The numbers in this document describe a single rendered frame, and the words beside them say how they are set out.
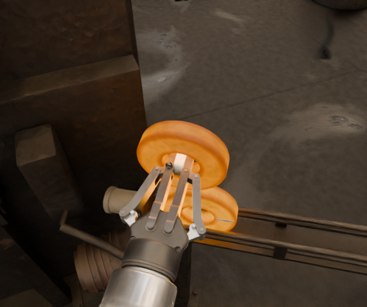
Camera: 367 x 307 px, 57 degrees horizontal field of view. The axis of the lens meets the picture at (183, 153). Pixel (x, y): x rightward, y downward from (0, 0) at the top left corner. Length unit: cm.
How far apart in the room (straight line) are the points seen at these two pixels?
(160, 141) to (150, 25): 210
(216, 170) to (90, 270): 44
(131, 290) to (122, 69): 46
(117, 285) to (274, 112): 162
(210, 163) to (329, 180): 123
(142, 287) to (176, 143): 21
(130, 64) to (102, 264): 46
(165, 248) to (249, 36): 216
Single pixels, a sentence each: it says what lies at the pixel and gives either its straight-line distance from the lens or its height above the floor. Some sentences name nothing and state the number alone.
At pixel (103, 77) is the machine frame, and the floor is 87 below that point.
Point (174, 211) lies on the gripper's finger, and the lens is 48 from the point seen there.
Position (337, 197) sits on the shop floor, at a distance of 168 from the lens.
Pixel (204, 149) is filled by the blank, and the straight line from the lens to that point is 51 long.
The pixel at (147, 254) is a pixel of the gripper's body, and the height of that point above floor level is 91.
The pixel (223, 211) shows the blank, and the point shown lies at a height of 75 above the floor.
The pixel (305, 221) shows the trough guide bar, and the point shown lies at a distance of 72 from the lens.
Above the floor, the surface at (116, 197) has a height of 69.
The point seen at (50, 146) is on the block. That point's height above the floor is 80.
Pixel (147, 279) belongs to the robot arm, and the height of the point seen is 91.
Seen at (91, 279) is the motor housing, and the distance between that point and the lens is 87.
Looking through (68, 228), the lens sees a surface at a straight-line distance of 83.
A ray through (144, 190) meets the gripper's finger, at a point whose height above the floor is 89.
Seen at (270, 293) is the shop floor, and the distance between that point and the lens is 140.
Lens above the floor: 131
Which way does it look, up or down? 51 degrees down
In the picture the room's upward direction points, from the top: straight up
